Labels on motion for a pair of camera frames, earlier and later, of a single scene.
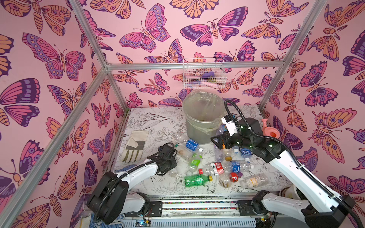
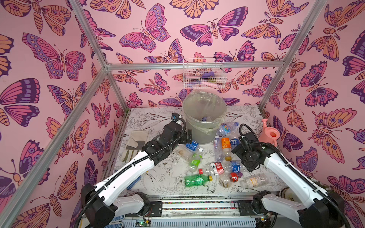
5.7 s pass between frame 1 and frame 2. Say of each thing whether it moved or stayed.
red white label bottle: stayed
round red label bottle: stayed
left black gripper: moved
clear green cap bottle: stayed
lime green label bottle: stayed
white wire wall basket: stayed
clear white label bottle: stayed
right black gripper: moved
